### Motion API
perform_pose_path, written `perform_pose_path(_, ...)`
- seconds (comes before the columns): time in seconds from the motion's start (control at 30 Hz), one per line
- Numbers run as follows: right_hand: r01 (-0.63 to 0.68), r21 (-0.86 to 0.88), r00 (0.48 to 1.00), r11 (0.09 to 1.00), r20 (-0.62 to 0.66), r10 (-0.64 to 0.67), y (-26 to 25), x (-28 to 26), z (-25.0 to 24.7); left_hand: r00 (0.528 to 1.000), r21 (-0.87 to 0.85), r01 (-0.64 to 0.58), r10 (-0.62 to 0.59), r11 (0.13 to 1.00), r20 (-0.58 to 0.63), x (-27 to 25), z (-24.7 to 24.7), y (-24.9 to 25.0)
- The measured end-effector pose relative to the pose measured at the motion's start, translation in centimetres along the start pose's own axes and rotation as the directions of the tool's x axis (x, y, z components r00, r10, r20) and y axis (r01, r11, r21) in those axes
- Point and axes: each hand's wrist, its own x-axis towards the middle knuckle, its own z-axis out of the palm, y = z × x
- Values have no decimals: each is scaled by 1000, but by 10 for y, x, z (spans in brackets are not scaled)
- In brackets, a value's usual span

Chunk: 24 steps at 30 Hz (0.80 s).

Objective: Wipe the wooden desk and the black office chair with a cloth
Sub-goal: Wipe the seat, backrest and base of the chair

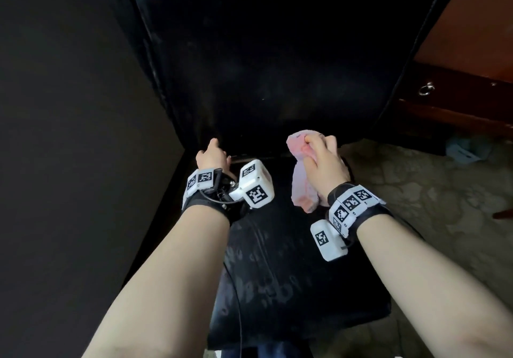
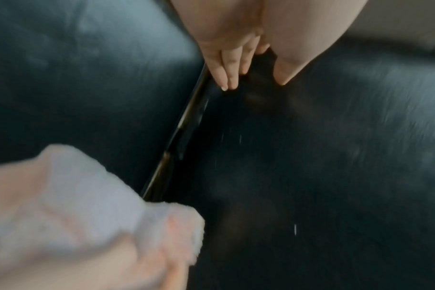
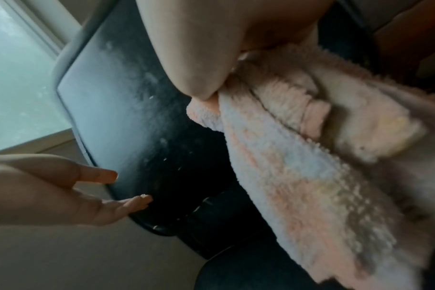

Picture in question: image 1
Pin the person's right hand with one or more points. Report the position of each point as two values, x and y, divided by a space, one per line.
326 165

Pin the person's left hand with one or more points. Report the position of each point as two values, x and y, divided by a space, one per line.
214 157

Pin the pale blue basket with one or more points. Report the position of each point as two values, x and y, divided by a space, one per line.
467 149

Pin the black office chair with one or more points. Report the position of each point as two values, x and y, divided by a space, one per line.
260 69

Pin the pink cleaning cloth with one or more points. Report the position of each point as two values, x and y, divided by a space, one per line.
300 185

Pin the blue trousers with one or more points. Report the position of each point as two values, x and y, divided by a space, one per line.
280 349

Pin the person's left forearm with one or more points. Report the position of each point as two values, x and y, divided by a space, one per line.
160 281

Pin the wrist marker band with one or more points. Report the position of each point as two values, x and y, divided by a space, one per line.
352 207
200 189

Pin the right wrist marker band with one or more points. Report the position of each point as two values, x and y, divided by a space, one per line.
352 207

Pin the person's right forearm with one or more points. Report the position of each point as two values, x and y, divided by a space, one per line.
433 281

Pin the red wooden table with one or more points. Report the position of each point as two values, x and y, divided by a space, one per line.
461 69

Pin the left wrist marker band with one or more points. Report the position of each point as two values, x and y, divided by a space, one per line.
200 189

